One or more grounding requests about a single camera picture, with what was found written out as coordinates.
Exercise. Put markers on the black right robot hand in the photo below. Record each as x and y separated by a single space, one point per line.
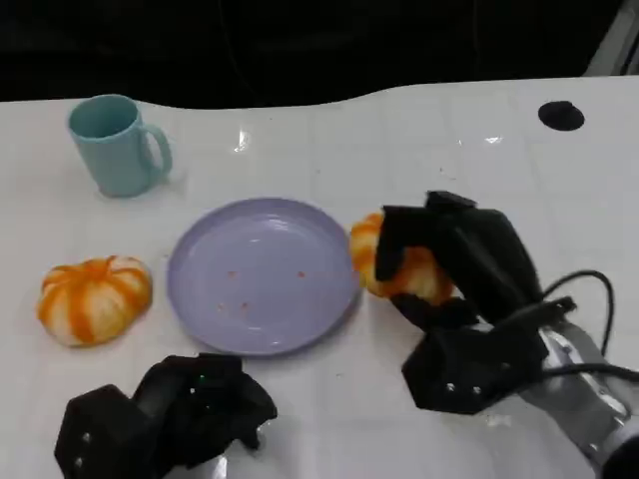
479 254

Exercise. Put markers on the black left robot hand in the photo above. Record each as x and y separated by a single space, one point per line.
204 404

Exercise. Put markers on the orange and white bread roll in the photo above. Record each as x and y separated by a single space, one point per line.
94 299
422 277

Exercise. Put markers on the lilac plate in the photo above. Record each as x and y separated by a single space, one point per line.
264 277

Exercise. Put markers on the black round table grommet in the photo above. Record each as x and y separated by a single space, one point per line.
561 115

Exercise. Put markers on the pale green mug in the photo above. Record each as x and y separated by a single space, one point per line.
116 149

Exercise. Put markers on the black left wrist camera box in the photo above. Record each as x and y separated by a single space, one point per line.
100 434

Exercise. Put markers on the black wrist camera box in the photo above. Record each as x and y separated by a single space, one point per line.
469 369
100 434

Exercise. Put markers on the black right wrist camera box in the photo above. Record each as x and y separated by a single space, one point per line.
469 369

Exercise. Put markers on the white frame post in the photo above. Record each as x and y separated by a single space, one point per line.
616 45

